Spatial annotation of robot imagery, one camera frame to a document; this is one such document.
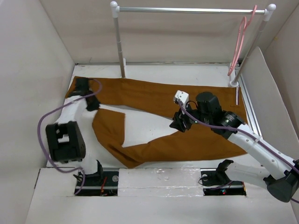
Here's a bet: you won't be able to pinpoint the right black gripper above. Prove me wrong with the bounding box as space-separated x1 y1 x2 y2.
169 102 212 132

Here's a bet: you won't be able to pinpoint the brown trousers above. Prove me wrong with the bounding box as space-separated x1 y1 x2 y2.
64 76 249 168

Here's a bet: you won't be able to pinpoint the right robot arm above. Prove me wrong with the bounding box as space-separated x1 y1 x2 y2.
170 91 299 203

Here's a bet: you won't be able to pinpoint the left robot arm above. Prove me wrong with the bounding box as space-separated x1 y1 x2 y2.
45 77 104 185

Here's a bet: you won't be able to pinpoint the pink plastic hanger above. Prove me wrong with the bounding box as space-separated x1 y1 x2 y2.
227 5 257 76

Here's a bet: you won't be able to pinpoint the silver white clothes rack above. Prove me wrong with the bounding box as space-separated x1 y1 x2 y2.
109 0 276 88

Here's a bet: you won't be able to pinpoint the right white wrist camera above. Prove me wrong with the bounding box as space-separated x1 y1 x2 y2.
173 90 189 106

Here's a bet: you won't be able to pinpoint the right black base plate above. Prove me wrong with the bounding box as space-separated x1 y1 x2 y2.
198 169 247 196

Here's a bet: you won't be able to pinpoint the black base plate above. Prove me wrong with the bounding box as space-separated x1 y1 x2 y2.
75 168 119 196
198 169 247 196

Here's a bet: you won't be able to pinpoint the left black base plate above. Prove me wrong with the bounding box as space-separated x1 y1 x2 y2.
75 168 119 196

